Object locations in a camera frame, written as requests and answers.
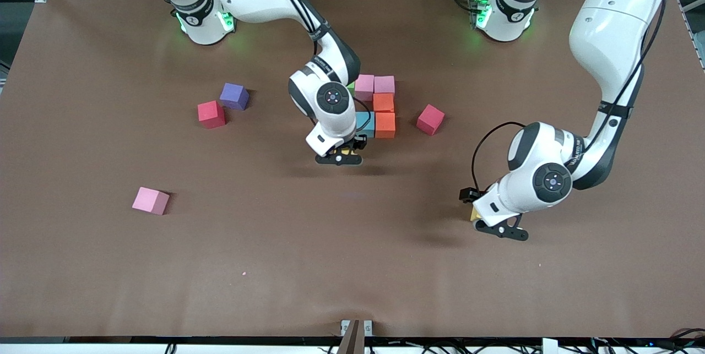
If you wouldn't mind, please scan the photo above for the cyan foam cube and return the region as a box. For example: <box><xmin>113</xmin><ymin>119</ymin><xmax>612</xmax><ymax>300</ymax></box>
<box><xmin>355</xmin><ymin>112</ymin><xmax>376</xmax><ymax>139</ymax></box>

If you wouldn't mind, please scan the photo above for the brown table cover sheet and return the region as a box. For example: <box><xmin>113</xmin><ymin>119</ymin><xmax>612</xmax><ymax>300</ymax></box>
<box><xmin>0</xmin><ymin>0</ymin><xmax>705</xmax><ymax>338</ymax></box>

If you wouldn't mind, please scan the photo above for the brown camera stand post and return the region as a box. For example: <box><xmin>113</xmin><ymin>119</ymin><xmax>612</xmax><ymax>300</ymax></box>
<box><xmin>336</xmin><ymin>320</ymin><xmax>366</xmax><ymax>354</ymax></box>

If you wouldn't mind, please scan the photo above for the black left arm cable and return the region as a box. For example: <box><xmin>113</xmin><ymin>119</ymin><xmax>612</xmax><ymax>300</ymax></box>
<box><xmin>460</xmin><ymin>122</ymin><xmax>527</xmax><ymax>204</ymax></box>

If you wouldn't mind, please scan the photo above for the purple foam cube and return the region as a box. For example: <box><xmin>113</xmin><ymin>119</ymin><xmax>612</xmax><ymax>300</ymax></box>
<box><xmin>219</xmin><ymin>83</ymin><xmax>251</xmax><ymax>111</ymax></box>

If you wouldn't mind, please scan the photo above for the red foam cube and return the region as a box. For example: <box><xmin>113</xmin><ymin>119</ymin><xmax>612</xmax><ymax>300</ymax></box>
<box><xmin>416</xmin><ymin>104</ymin><xmax>446</xmax><ymax>136</ymax></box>
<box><xmin>197</xmin><ymin>100</ymin><xmax>227</xmax><ymax>130</ymax></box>

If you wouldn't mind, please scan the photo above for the black cable bundle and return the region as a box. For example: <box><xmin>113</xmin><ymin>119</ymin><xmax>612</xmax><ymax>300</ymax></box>
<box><xmin>668</xmin><ymin>328</ymin><xmax>705</xmax><ymax>350</ymax></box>

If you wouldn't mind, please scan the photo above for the silver metal bracket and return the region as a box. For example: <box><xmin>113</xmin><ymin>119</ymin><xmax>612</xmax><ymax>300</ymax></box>
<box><xmin>340</xmin><ymin>319</ymin><xmax>373</xmax><ymax>337</ymax></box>

